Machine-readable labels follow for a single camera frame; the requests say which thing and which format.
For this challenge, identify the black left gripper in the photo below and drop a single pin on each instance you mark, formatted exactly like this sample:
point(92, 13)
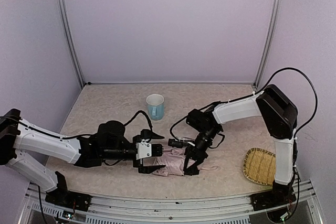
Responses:
point(134, 161)

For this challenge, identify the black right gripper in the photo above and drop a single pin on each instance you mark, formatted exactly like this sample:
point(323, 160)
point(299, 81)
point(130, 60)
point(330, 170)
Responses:
point(196, 153)

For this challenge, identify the pink and black folding umbrella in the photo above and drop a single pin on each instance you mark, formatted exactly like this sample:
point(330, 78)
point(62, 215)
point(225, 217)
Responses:
point(173, 159)

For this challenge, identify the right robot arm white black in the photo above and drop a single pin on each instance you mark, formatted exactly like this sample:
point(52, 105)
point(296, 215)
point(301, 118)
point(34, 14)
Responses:
point(276, 112)

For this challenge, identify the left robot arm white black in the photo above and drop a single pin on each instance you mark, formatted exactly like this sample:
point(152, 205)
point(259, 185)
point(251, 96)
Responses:
point(19, 137)

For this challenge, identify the light blue ceramic mug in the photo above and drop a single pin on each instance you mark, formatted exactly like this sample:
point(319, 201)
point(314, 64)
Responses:
point(155, 105)

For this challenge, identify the woven bamboo tray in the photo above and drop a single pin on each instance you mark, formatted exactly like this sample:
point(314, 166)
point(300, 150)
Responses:
point(259, 166)

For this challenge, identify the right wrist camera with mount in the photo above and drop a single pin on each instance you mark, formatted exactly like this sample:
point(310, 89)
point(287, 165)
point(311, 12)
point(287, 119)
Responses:
point(182, 143)

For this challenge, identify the aluminium front rail frame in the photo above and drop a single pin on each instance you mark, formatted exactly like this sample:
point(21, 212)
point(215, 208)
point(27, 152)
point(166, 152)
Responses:
point(110, 209)

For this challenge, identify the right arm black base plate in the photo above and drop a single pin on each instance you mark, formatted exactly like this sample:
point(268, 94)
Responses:
point(268, 199)

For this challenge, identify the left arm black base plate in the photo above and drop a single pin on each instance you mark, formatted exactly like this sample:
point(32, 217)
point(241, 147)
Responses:
point(70, 199)

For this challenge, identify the left aluminium corner post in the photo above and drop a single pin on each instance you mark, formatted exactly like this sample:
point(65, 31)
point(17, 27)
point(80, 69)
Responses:
point(70, 43)

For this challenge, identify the aluminium corner post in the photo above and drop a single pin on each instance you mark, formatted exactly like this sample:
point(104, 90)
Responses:
point(70, 43)
point(267, 45)

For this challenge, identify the right aluminium corner post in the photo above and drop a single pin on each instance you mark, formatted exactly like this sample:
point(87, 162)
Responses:
point(267, 45)

